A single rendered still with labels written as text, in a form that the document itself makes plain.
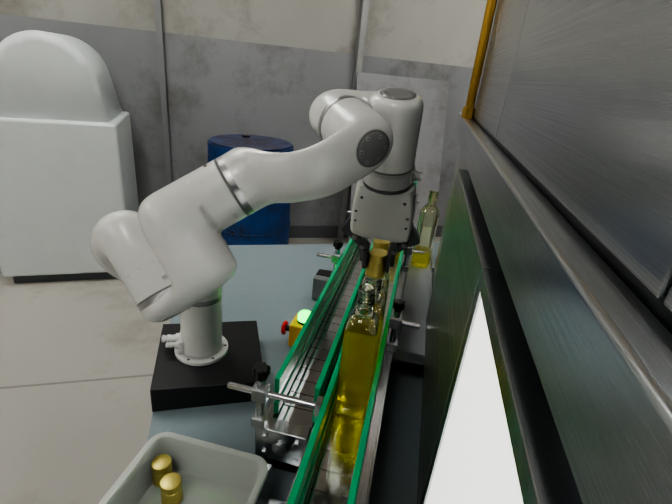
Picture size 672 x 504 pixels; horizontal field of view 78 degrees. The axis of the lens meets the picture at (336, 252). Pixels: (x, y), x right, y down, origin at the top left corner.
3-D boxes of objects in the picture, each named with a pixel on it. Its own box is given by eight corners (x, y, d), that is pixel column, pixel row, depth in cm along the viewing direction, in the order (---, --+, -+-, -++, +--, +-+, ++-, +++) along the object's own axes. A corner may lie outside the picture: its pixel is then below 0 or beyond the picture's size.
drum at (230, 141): (209, 242, 362) (205, 130, 324) (281, 241, 380) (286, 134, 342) (210, 277, 305) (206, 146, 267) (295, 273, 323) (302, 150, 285)
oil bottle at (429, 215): (426, 268, 142) (440, 194, 132) (410, 264, 144) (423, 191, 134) (430, 263, 147) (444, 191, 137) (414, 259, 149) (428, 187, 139)
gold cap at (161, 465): (155, 491, 73) (153, 473, 71) (149, 476, 75) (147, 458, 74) (176, 481, 75) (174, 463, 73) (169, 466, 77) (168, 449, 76)
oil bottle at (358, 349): (363, 420, 78) (378, 323, 69) (333, 413, 79) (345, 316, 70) (367, 399, 83) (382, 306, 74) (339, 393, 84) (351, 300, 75)
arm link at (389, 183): (425, 157, 65) (422, 173, 67) (369, 149, 66) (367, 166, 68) (421, 179, 59) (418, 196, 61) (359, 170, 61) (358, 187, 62)
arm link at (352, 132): (240, 195, 61) (364, 126, 62) (263, 245, 52) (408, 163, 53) (209, 148, 55) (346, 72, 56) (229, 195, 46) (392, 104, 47)
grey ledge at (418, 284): (424, 388, 101) (432, 350, 97) (388, 380, 103) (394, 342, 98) (429, 247, 187) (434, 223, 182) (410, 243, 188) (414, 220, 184)
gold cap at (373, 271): (383, 280, 74) (386, 258, 72) (363, 277, 74) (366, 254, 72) (385, 272, 77) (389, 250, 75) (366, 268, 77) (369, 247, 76)
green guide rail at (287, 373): (278, 413, 77) (279, 379, 73) (272, 412, 77) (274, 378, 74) (384, 189, 234) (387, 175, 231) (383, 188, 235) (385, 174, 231)
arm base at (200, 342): (157, 368, 95) (153, 311, 88) (165, 335, 106) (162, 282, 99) (228, 364, 99) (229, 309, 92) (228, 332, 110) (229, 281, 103)
